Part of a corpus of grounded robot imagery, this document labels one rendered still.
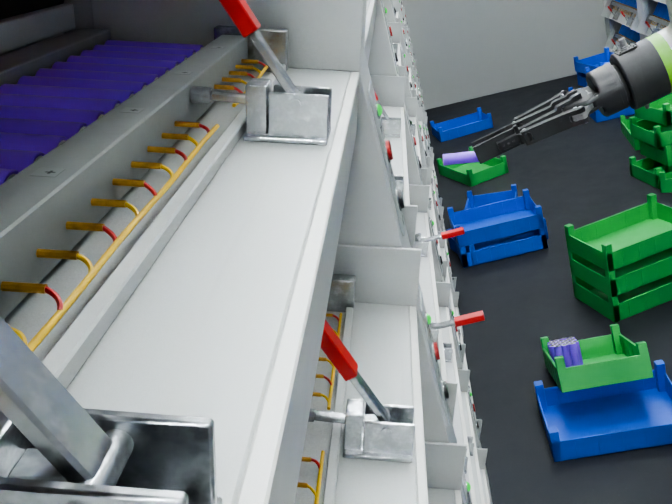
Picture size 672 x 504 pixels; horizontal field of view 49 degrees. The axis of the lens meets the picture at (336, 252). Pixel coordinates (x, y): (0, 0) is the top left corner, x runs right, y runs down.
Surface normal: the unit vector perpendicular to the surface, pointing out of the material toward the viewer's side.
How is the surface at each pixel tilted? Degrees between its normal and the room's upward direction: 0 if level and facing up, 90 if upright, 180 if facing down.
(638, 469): 0
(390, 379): 17
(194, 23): 90
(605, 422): 0
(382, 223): 90
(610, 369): 68
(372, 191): 90
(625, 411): 0
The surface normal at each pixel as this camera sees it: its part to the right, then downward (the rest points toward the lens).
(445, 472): -0.07, 0.40
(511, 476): -0.25, -0.89
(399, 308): 0.04, -0.91
